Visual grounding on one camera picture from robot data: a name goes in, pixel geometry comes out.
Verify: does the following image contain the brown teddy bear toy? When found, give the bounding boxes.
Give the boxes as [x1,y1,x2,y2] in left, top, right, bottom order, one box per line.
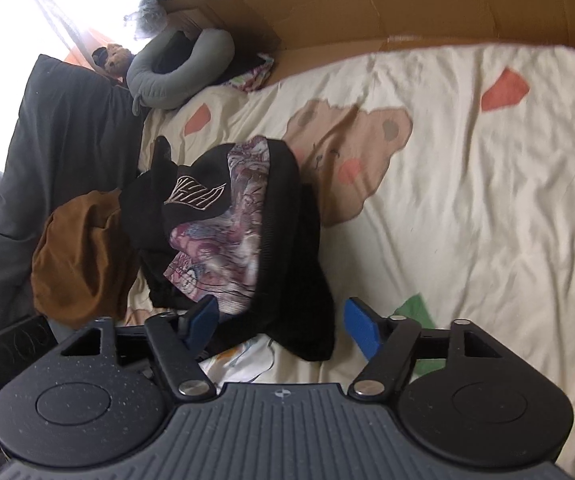
[92,44,134,79]

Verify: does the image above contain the brown garment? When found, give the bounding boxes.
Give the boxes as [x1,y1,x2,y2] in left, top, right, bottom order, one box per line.
[30,190,138,330]

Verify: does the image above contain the black shorts with patterned sides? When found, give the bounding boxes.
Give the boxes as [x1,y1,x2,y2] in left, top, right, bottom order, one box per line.
[119,136,335,362]

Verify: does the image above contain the grey neck pillow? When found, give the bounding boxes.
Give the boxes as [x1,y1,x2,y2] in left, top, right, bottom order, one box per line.
[126,28,235,116]

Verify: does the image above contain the flattened cardboard sheet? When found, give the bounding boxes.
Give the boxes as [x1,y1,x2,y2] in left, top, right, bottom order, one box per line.
[164,0,575,80]

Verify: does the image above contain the dark grey pillow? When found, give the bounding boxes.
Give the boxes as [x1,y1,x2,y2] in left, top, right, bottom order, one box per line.
[0,55,145,330]

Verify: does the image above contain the cream cartoon print bedsheet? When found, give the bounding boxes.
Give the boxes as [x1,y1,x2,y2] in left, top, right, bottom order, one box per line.
[138,46,575,477]

